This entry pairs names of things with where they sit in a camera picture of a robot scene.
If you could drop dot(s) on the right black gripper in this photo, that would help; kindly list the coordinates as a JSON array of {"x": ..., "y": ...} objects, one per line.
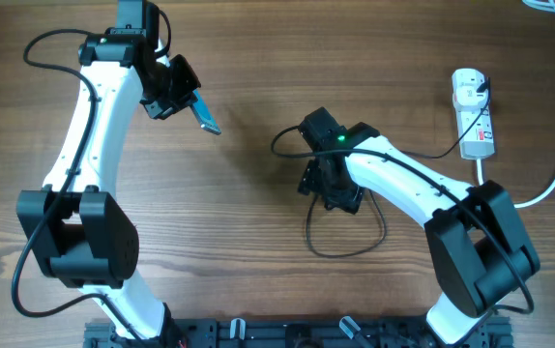
[{"x": 310, "y": 181}]

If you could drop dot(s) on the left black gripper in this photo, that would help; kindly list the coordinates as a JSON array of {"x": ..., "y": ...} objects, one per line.
[{"x": 182, "y": 68}]

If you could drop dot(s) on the teal screen Galaxy smartphone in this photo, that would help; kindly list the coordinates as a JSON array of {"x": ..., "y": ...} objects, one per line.
[{"x": 203, "y": 115}]

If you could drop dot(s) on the white power strip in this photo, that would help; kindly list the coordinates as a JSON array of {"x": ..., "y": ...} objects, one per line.
[{"x": 474, "y": 128}]

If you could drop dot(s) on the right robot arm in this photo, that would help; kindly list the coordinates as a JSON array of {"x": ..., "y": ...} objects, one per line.
[{"x": 479, "y": 245}]

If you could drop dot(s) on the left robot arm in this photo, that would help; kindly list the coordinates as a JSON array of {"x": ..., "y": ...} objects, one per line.
[{"x": 73, "y": 224}]

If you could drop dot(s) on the white wall charger adapter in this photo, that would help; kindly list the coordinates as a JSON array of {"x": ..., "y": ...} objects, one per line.
[{"x": 467, "y": 98}]

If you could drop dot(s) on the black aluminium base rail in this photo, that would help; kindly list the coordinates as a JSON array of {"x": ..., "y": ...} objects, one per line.
[{"x": 384, "y": 332}]

